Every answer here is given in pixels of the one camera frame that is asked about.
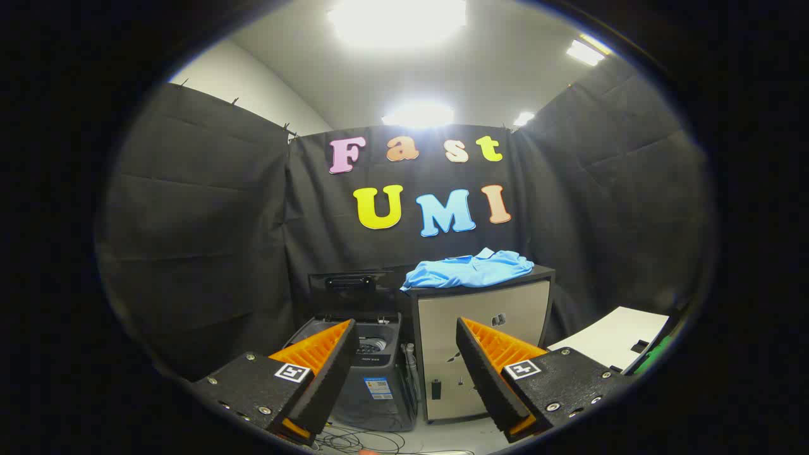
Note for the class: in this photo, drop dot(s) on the black and beige cabinet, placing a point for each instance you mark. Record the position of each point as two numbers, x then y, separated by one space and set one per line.
468 316

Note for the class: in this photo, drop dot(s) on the grey washing machine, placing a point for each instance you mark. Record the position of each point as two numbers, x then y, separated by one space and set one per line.
360 411

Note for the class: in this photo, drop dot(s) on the ceiling light panel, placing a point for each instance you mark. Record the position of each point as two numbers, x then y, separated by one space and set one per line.
584 52
398 19
524 119
418 116

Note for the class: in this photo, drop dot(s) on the light blue polo shirt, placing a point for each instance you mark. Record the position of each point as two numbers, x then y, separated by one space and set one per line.
468 272

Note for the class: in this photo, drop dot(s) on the dark glass washing machine lid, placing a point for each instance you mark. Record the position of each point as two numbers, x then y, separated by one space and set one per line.
387 298

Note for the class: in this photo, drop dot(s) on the green object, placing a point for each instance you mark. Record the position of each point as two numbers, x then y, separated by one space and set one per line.
654 355

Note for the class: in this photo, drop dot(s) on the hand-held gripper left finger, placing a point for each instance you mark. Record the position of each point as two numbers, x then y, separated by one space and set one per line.
328 385

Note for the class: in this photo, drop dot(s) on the small black object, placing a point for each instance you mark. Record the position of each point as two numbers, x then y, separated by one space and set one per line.
639 346

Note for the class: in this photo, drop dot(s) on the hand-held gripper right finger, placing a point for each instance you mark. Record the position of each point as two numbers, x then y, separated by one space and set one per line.
486 379

